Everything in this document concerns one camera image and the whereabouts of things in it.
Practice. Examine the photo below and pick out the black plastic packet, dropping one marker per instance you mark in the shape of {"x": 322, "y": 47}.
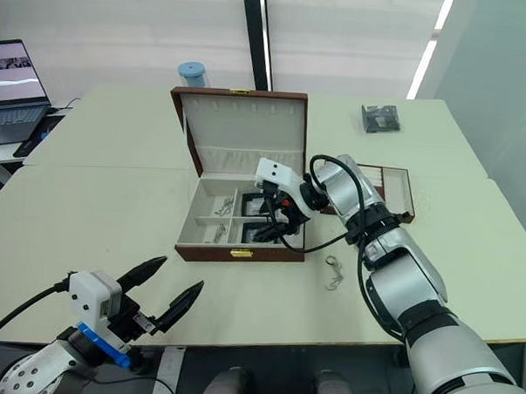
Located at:
{"x": 381, "y": 119}

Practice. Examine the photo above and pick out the black mouse pad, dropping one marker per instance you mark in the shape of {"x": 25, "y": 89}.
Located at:
{"x": 36, "y": 137}

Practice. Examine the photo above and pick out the grey laptop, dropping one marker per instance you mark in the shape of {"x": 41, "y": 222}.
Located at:
{"x": 12, "y": 94}

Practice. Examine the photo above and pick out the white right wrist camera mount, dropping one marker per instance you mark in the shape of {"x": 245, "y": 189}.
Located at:
{"x": 285, "y": 176}

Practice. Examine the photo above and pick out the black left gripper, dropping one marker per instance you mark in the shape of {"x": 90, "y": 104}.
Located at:
{"x": 124, "y": 319}

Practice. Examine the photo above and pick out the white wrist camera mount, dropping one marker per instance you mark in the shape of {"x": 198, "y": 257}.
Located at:
{"x": 88, "y": 296}
{"x": 285, "y": 176}

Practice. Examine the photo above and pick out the blue left wrist clamp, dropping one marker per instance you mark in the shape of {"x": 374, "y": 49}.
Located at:
{"x": 104, "y": 343}

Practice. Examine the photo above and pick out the black window frame post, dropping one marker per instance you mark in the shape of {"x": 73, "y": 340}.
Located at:
{"x": 257, "y": 39}

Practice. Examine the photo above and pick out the blue lidded canister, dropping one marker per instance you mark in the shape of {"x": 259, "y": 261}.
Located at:
{"x": 191, "y": 74}

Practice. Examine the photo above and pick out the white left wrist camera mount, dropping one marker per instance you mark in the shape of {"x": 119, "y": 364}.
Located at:
{"x": 88, "y": 296}

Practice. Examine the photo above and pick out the brown jewelry tray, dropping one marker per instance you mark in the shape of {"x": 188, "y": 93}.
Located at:
{"x": 396, "y": 190}

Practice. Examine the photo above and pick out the brown jewelry box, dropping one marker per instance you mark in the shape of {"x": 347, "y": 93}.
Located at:
{"x": 231, "y": 130}

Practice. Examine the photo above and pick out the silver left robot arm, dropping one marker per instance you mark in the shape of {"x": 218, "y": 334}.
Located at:
{"x": 41, "y": 368}

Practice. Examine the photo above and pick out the dark rounded grey shape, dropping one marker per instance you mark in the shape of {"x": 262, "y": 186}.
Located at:
{"x": 337, "y": 390}
{"x": 233, "y": 385}

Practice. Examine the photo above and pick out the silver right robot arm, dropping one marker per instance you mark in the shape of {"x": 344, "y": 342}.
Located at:
{"x": 417, "y": 273}

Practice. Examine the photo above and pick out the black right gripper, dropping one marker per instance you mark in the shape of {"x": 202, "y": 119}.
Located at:
{"x": 293, "y": 218}

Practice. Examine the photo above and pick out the black display case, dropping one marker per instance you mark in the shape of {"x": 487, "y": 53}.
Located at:
{"x": 250, "y": 235}
{"x": 251, "y": 204}

